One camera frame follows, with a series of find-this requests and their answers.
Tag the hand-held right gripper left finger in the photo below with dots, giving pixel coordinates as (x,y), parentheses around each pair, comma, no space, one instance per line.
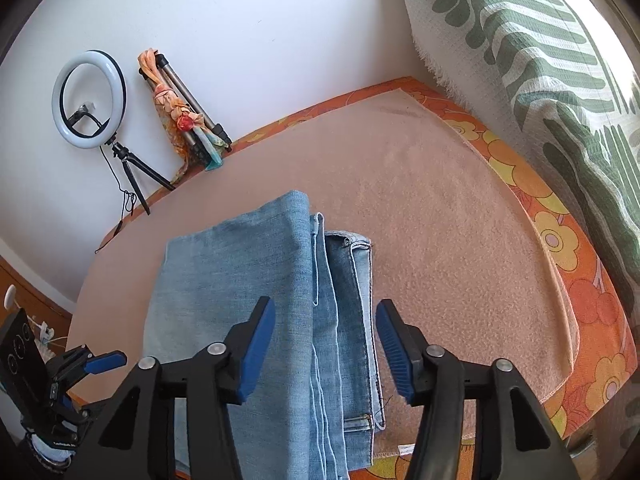
(257,350)

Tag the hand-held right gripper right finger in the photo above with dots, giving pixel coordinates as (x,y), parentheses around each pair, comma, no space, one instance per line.
(392,350)

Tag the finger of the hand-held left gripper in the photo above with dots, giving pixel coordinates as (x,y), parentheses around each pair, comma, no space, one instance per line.
(66,402)
(106,362)

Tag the light blue denim pants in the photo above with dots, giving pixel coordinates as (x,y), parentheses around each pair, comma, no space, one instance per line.
(225,270)

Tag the wooden furniture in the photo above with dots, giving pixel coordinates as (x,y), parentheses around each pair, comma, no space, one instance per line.
(30,290)

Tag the peach fleece blanket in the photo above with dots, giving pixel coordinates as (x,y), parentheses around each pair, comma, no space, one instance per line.
(425,235)

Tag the orange floral bed sheet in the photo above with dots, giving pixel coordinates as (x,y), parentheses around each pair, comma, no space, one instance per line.
(575,260)

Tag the small black tripod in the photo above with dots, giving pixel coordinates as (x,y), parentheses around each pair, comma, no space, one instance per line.
(122,155)

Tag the colourful orange scarf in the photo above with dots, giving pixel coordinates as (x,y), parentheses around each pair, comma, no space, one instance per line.
(167,100)

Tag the folded metal tripod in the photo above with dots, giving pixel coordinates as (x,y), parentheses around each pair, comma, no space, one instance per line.
(175,80)

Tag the green white patterned blanket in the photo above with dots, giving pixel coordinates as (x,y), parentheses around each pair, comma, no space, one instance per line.
(525,35)

